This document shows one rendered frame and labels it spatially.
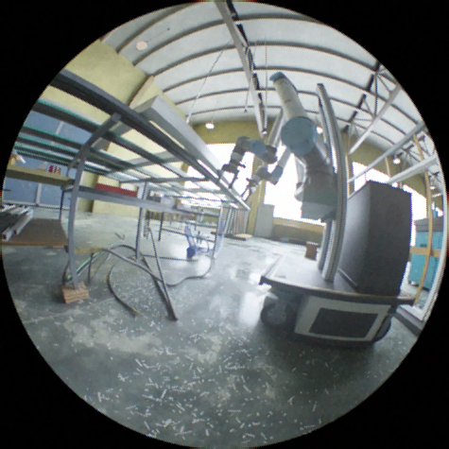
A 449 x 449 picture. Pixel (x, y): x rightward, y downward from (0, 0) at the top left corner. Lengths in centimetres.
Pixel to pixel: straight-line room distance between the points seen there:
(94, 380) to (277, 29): 854
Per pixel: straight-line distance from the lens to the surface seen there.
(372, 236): 75
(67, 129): 738
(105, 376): 61
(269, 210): 789
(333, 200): 63
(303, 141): 54
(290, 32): 806
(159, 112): 57
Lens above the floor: 53
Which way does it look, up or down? 1 degrees down
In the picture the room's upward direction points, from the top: 10 degrees clockwise
